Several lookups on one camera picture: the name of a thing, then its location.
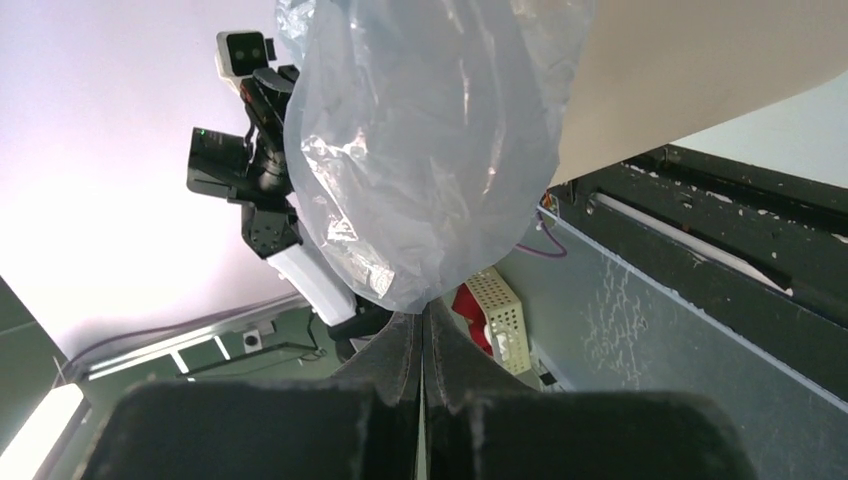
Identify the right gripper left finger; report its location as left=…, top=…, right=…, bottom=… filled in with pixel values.
left=79, top=313, right=422, bottom=479

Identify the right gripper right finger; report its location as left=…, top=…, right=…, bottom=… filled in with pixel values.
left=422, top=301, right=756, bottom=479

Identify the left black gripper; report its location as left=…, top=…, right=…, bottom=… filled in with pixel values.
left=239, top=65, right=299, bottom=193

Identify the blue plastic trash bag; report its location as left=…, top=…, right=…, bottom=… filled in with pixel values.
left=276, top=1, right=596, bottom=313

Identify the beige trash bin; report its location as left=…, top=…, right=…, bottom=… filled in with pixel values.
left=552, top=1, right=847, bottom=184

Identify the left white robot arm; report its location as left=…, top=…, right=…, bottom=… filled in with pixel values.
left=186, top=65, right=392, bottom=340

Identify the beige perforated box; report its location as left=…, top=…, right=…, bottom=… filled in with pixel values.
left=465, top=267, right=532, bottom=375

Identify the red object under table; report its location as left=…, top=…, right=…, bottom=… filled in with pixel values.
left=451, top=284, right=493, bottom=357

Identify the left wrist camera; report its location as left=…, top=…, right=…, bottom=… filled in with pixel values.
left=215, top=30, right=277, bottom=93

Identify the silver aluminium base frame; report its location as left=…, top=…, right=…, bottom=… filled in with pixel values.
left=52, top=292, right=308, bottom=387

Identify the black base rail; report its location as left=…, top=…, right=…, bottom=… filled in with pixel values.
left=551, top=145, right=847, bottom=398

